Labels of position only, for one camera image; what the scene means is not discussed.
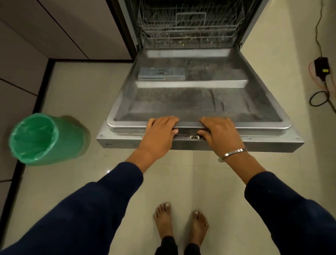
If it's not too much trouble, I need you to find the person's left hand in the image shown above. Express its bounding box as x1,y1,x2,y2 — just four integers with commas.
138,116,180,161

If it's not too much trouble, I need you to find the person's right hand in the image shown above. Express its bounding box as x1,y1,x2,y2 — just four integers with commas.
197,116,248,158

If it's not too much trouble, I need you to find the steel dishwasher door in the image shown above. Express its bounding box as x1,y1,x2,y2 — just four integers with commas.
96,48,305,153

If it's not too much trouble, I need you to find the person's left forearm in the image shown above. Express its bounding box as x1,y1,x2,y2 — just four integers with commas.
0,149,158,255

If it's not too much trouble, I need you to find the person's right forearm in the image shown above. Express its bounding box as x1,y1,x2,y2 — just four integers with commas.
223,152,336,255

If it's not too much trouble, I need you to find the grey detergent dispenser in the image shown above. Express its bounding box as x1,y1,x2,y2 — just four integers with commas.
138,67,186,81

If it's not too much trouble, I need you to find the person's left foot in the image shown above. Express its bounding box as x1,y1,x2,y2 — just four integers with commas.
153,202,174,240

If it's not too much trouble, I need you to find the person's foot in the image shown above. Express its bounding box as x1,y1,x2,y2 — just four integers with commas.
153,202,174,240
190,210,209,247

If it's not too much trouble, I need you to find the person's right foot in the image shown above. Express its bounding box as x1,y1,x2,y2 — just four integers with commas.
190,210,209,247

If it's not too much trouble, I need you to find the green trash bin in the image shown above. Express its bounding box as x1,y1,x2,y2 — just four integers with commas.
8,113,92,167

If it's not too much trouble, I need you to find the black trouser leg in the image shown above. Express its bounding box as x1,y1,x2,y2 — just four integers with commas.
154,236,179,255
183,243,202,255

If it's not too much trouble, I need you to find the dishwasher body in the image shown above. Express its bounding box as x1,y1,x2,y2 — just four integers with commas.
116,0,270,51

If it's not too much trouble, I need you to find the black power adapter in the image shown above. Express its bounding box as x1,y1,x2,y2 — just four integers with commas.
314,57,330,78

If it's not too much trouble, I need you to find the grey cabinet front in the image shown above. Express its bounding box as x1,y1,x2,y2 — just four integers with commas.
0,0,133,61
0,20,49,218

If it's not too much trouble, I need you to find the green plastic bin liner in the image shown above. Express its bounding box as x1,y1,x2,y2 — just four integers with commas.
8,113,58,165

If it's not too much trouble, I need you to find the silver metal bracelet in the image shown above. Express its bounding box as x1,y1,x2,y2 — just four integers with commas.
218,148,248,163

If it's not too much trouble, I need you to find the wire dishwasher rack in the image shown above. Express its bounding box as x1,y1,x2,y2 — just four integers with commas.
138,0,245,49

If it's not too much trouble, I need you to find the orange cable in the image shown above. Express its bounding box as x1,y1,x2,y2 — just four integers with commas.
308,60,336,95

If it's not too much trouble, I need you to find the black cable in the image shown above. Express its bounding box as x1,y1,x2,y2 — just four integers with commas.
309,76,336,114

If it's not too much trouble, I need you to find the thin yellow-green cable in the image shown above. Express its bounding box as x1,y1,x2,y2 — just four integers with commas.
315,0,326,58

